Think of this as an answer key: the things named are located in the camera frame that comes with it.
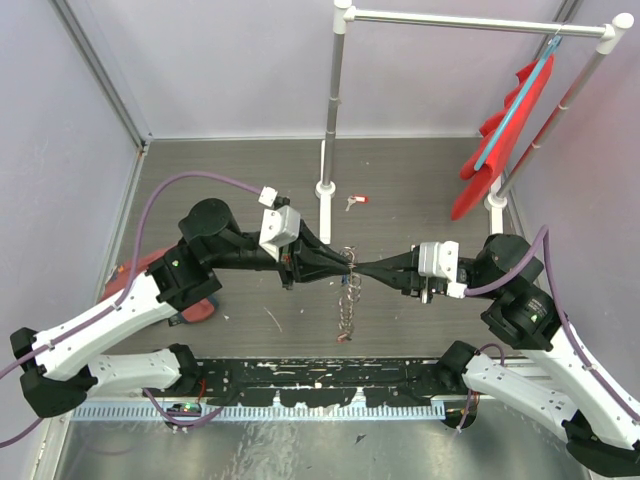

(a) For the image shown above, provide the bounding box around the red cloth on hanger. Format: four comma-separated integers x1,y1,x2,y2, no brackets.
450,54,555,221

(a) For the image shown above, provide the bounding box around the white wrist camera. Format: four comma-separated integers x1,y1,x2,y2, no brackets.
417,241,467,304
258,186,301,262

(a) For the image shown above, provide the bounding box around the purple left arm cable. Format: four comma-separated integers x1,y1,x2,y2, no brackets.
0,170,264,446

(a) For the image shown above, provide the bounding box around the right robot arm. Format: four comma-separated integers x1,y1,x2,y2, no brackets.
355,233,639,478

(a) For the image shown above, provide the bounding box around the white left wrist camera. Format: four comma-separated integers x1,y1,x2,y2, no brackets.
258,186,301,262

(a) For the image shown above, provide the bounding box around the metal disc with keyrings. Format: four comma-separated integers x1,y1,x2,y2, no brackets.
338,246,361,342

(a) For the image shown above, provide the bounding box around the blue clothes hanger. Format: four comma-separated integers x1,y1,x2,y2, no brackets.
471,32,565,172

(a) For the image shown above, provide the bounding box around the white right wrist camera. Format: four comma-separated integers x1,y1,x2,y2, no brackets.
417,241,467,304

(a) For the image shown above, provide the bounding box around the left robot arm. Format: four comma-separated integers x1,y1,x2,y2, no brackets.
10,198,349,418

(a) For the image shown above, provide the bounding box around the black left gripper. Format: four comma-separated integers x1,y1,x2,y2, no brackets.
211,219,354,292

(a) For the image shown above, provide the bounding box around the white clothes rack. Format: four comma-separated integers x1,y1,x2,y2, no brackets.
315,1,635,244

